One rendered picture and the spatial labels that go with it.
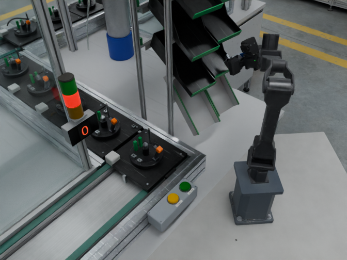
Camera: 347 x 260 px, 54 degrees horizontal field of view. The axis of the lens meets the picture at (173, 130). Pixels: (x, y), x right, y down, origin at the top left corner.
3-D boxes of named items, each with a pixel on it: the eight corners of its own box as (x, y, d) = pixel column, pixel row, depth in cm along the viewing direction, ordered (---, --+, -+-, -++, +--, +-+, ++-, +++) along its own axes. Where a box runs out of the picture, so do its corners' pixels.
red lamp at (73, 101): (83, 102, 112) (81, 90, 109) (72, 110, 109) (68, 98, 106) (74, 96, 114) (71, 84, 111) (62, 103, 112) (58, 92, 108)
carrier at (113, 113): (143, 129, 154) (141, 108, 146) (103, 160, 141) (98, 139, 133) (107, 108, 166) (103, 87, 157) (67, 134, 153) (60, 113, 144)
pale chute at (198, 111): (215, 123, 152) (221, 120, 148) (193, 136, 146) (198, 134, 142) (186, 66, 149) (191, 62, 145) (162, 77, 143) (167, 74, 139)
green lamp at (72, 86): (80, 90, 109) (77, 77, 105) (68, 97, 106) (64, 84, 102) (71, 84, 111) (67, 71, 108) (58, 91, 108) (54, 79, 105)
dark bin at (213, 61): (235, 68, 147) (242, 58, 141) (213, 80, 141) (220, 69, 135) (195, 22, 153) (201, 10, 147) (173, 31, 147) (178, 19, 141)
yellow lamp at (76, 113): (87, 114, 115) (84, 102, 112) (75, 122, 113) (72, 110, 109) (77, 108, 118) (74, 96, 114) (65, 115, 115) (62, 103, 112)
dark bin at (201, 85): (215, 84, 139) (221, 74, 132) (190, 97, 133) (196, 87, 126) (174, 35, 145) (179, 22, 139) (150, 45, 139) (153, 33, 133)
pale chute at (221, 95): (234, 106, 160) (239, 103, 156) (214, 118, 154) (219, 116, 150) (206, 51, 157) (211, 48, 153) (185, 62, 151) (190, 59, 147)
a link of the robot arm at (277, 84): (294, 86, 92) (292, 73, 97) (267, 84, 93) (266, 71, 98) (272, 165, 114) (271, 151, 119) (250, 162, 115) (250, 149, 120)
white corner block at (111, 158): (121, 161, 141) (120, 155, 138) (113, 167, 139) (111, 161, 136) (113, 156, 143) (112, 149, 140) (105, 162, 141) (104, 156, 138)
